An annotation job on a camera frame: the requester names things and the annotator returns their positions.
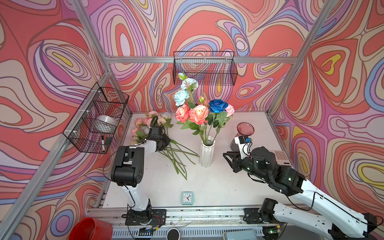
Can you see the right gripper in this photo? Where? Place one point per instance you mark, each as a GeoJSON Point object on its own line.
{"type": "Point", "coordinates": [234, 164]}

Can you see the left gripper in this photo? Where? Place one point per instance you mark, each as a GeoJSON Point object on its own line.
{"type": "Point", "coordinates": [167, 141]}

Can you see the white ribbed vase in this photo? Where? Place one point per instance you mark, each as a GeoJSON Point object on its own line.
{"type": "Point", "coordinates": [207, 152]}

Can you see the pink glass vase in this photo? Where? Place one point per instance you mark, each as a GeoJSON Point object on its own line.
{"type": "Point", "coordinates": [243, 129]}

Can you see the red pink rose stem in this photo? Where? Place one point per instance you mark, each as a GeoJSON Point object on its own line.
{"type": "Point", "coordinates": [183, 116]}

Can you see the large peach rose stem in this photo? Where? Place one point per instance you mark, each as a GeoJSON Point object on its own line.
{"type": "Point", "coordinates": [198, 122]}

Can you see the pale blue flower stem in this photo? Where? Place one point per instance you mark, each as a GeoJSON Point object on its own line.
{"type": "Point", "coordinates": [186, 95]}

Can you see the blue rose stem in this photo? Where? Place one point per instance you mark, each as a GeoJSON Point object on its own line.
{"type": "Point", "coordinates": [218, 116]}

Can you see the pink carnation flower stem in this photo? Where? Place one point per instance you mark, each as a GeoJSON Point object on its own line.
{"type": "Point", "coordinates": [202, 101]}

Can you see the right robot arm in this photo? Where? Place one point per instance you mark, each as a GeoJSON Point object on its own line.
{"type": "Point", "coordinates": [324, 216]}

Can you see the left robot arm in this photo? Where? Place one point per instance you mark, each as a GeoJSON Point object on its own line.
{"type": "Point", "coordinates": [128, 172]}

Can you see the pile of artificial flowers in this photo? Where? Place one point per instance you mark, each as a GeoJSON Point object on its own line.
{"type": "Point", "coordinates": [175, 150]}

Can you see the black marker in basket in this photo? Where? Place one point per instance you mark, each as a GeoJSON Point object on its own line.
{"type": "Point", "coordinates": [103, 144]}

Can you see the white bowl in basket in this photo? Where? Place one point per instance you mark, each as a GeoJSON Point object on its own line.
{"type": "Point", "coordinates": [105, 124]}

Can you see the small teal clock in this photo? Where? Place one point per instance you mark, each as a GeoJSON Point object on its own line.
{"type": "Point", "coordinates": [187, 198]}

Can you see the grey box at bottom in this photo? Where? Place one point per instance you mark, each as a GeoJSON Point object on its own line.
{"type": "Point", "coordinates": [240, 235]}

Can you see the black white round cup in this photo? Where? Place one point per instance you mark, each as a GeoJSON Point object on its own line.
{"type": "Point", "coordinates": [173, 234]}

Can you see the red bucket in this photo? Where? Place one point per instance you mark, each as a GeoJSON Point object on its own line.
{"type": "Point", "coordinates": [91, 229]}

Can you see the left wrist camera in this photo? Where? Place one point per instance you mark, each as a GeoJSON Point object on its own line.
{"type": "Point", "coordinates": [156, 133]}

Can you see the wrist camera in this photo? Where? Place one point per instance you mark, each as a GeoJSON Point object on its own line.
{"type": "Point", "coordinates": [156, 133]}
{"type": "Point", "coordinates": [244, 143]}

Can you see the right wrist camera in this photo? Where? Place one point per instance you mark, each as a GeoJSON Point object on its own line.
{"type": "Point", "coordinates": [244, 143]}

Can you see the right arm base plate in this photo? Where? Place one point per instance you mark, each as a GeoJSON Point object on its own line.
{"type": "Point", "coordinates": [256, 216]}

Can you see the black wire basket left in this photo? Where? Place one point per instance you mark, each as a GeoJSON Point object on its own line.
{"type": "Point", "coordinates": [94, 130]}

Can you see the black wire basket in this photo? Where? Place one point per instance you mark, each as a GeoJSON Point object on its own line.
{"type": "Point", "coordinates": [94, 130]}
{"type": "Point", "coordinates": [208, 68]}

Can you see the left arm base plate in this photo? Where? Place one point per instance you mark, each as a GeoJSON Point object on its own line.
{"type": "Point", "coordinates": [155, 218]}

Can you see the black wire basket back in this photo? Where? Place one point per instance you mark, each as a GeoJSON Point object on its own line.
{"type": "Point", "coordinates": [208, 68]}

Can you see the aluminium mounting rail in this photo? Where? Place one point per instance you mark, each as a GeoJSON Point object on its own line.
{"type": "Point", "coordinates": [221, 216]}

